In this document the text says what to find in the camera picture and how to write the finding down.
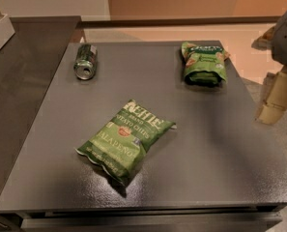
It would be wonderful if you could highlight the green Kettle jalapeno chip bag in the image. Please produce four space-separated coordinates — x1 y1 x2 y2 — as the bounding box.
76 100 176 186

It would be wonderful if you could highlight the green folded snack bag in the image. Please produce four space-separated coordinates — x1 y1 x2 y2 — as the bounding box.
181 42 230 87

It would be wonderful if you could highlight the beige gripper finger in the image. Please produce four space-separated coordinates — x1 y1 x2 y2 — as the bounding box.
255 26 275 48
255 66 287 125

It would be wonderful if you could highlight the green soda can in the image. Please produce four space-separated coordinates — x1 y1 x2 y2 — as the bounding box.
73 43 97 80

